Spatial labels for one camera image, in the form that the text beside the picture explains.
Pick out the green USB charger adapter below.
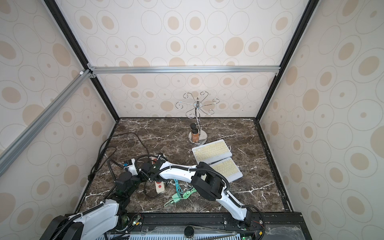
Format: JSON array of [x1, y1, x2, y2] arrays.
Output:
[[172, 193, 183, 204]]

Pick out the green USB cable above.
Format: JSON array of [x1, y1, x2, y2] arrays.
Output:
[[163, 187, 198, 208]]

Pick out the white keyboard yellow keys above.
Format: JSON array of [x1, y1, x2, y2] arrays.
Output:
[[210, 158, 243, 183], [192, 140, 233, 164]]

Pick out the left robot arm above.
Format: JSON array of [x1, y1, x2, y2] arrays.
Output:
[[40, 172, 144, 240]]

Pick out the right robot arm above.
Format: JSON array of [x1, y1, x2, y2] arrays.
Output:
[[136, 157, 265, 228]]

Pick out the beige power strip red sockets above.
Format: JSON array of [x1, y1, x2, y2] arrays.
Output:
[[155, 182, 165, 194]]

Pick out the orange spice bottle black cap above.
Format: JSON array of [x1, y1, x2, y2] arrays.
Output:
[[192, 128, 200, 144]]

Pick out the black round knob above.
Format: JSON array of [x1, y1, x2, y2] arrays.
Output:
[[184, 226, 195, 239]]

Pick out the chrome hook stand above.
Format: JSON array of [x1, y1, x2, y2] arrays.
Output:
[[175, 91, 220, 146]]

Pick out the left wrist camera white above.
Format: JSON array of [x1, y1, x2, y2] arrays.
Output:
[[123, 159, 138, 176]]

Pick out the black power strip cord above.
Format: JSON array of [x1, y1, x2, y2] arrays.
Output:
[[87, 132, 164, 199]]

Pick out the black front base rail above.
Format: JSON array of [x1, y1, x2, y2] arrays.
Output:
[[101, 212, 311, 240]]

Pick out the left aluminium frame bar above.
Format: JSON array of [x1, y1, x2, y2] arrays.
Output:
[[1, 69, 91, 175]]

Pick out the aluminium frame bar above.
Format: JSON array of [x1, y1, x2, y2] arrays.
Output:
[[90, 66, 280, 74], [1, 69, 91, 175]]

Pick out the back aluminium frame bar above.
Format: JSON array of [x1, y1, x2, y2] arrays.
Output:
[[90, 66, 280, 74]]

